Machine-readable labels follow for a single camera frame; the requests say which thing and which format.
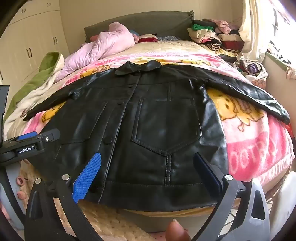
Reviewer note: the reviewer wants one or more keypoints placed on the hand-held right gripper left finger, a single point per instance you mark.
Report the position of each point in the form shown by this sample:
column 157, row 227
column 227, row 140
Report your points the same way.
column 88, row 177

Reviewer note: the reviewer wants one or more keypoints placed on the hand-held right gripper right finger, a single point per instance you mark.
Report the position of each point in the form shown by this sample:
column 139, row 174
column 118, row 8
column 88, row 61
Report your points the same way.
column 206, row 172

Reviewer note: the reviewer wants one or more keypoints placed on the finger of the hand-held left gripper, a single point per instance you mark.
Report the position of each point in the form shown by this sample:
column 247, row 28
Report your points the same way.
column 52, row 137
column 27, row 136

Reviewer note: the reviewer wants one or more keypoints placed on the black leather jacket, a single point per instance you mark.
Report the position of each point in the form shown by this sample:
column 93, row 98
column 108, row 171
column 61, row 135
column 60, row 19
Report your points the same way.
column 150, row 115

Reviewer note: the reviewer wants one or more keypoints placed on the heap of purple and white clothes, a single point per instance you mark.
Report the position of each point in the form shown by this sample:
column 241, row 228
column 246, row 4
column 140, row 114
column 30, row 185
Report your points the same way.
column 249, row 67

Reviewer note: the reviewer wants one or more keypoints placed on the heap of colourful clothes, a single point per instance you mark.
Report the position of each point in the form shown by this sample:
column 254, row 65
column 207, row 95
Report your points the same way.
column 286, row 67

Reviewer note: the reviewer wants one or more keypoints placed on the pile of folded clothes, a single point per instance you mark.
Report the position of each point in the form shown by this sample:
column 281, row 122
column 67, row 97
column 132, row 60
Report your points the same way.
column 203, row 33

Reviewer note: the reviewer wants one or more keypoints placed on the person's left hand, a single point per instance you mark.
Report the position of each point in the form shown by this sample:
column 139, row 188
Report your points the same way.
column 20, row 181

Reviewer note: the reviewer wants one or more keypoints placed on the person's right hand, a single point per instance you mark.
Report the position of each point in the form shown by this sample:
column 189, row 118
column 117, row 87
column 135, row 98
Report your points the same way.
column 177, row 232

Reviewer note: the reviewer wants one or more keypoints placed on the green and white blanket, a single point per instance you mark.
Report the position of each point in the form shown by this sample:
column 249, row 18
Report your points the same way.
column 30, row 83

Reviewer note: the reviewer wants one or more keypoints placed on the pink printed blanket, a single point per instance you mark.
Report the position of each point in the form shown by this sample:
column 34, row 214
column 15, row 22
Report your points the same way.
column 249, row 139

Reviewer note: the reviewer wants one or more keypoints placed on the cream wardrobe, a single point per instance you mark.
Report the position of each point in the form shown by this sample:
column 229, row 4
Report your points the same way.
column 27, row 34

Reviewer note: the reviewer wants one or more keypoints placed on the light pink quilt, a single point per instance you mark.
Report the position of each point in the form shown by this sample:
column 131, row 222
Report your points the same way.
column 101, row 46

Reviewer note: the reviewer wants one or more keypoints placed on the floral laundry basket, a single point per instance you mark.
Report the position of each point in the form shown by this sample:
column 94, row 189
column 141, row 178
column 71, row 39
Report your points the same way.
column 258, row 82

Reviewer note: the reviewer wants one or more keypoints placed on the pink pillow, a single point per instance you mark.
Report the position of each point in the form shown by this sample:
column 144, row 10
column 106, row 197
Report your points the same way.
column 93, row 38

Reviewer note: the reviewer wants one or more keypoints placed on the blue cloth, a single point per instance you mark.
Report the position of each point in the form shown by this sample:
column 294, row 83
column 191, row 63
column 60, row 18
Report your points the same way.
column 134, row 34

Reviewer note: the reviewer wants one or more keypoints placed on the red pillow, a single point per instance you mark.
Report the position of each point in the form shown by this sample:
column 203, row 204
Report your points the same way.
column 146, row 38

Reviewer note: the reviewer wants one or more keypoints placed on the blue patterned pillow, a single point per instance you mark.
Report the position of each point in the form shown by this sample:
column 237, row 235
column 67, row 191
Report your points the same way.
column 168, row 38

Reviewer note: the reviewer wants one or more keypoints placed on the grey-green bed headboard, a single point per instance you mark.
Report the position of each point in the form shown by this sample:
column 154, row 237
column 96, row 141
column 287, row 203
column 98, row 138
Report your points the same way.
column 150, row 25

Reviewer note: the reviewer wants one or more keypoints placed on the cream curtain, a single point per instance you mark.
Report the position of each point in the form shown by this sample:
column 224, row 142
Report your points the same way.
column 254, row 27

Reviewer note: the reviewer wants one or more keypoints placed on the window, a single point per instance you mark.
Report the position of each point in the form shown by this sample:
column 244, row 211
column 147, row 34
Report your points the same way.
column 285, row 14

